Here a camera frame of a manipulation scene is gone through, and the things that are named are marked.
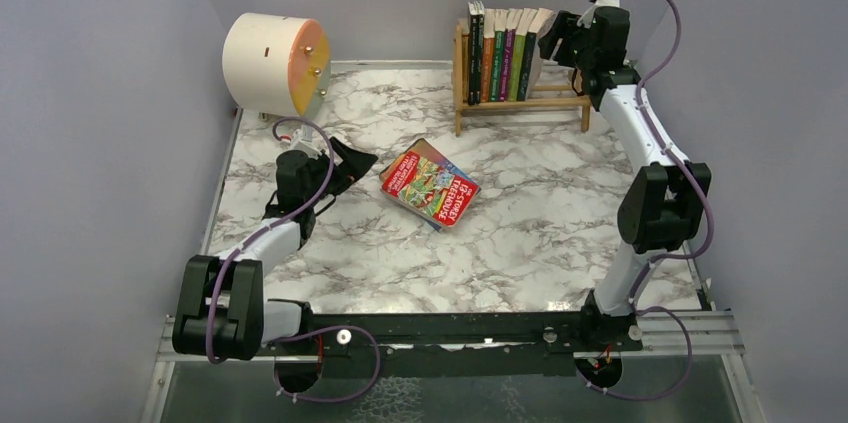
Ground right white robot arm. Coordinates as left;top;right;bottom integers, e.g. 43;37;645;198
538;6;712;339

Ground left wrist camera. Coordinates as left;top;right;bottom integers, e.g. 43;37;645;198
282;126;320;158

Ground black book right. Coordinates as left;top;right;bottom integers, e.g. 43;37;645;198
470;0;485;105

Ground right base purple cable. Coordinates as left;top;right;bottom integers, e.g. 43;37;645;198
574;303;694;403

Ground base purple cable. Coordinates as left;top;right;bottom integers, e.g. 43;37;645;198
574;303;694;403
272;325;384;406

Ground purple treehouse book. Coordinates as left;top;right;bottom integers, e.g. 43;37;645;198
498;8;522;102

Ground lime green treehouse book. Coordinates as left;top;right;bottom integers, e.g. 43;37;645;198
507;8;537;101

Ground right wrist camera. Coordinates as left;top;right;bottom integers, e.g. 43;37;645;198
577;0;620;28

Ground dark cover treehouse book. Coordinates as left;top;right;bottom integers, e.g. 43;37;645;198
379;138;469;182

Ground wooden book rack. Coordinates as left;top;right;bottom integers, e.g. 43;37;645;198
451;19;593;136

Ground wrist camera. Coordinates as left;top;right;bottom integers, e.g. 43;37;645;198
282;126;320;158
577;0;620;28

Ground floral cover book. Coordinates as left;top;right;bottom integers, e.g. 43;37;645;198
516;8;556;101

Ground black book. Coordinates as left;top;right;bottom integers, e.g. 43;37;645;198
470;0;485;105
468;0;485;105

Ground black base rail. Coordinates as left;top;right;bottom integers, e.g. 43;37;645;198
258;311;643;379

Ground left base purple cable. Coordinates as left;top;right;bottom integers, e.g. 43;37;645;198
272;325;384;406

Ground red treehouse book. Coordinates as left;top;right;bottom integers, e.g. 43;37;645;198
381;151;480;229

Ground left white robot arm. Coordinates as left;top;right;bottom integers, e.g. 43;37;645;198
171;137;378;363

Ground cream round drawer cabinet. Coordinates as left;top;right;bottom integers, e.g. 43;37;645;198
221;13;331;119

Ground black book left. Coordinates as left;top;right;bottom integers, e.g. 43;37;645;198
468;0;485;105

